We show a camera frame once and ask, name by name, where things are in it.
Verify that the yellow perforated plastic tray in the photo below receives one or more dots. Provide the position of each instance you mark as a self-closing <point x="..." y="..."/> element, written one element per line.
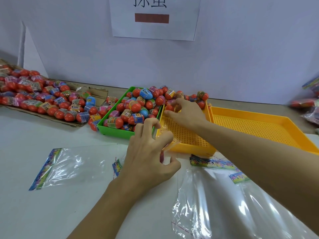
<point x="184" y="139"/>
<point x="254" y="124"/>

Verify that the person's left hand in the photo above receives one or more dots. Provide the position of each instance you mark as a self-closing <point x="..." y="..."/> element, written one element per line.
<point x="142" y="161"/>

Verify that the person's right forearm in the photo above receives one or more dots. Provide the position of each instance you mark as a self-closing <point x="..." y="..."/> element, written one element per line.
<point x="261" y="159"/>

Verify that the clear bag with colourful header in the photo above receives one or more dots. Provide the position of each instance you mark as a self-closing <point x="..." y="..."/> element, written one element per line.
<point x="199" y="204"/>
<point x="269" y="216"/>
<point x="79" y="164"/>
<point x="119" y="166"/>

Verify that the green plastic tray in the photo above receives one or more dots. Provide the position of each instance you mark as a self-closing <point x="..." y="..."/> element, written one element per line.
<point x="111" y="130"/>

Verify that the person's left middle finger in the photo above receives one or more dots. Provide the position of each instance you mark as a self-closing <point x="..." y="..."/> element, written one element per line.
<point x="152" y="124"/>

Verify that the flattened brown cardboard sheet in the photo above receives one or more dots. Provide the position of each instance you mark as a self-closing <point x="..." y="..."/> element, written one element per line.
<point x="98" y="94"/>

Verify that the white board support flap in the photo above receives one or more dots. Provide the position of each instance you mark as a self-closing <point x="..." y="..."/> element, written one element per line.
<point x="31" y="54"/>

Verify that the red toy egg capsule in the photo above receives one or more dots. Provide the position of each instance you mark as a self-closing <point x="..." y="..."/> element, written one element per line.
<point x="169" y="107"/>

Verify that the person's left forearm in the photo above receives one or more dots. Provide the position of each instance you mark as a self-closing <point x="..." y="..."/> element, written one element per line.
<point x="107" y="211"/>

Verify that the person's right hand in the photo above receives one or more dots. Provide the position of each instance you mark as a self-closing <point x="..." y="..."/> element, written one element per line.
<point x="190" y="116"/>

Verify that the heap of eggs in tray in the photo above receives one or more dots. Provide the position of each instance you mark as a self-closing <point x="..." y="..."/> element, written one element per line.
<point x="135" y="107"/>

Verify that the filled bag of toy eggs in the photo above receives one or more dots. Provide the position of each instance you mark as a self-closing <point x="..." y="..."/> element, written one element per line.
<point x="312" y="115"/>
<point x="305" y="102"/>

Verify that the person's left thumb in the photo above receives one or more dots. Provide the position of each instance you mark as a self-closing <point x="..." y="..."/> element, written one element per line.
<point x="172" y="166"/>

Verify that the person's right thumb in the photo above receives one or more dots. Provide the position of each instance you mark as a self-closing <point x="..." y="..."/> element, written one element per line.
<point x="172" y="114"/>

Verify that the white paper sign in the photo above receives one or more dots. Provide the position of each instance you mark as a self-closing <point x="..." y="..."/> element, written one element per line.
<point x="154" y="24"/>

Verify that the pile of eggs on cardboard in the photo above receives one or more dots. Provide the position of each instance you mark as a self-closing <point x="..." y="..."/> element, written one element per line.
<point x="37" y="97"/>

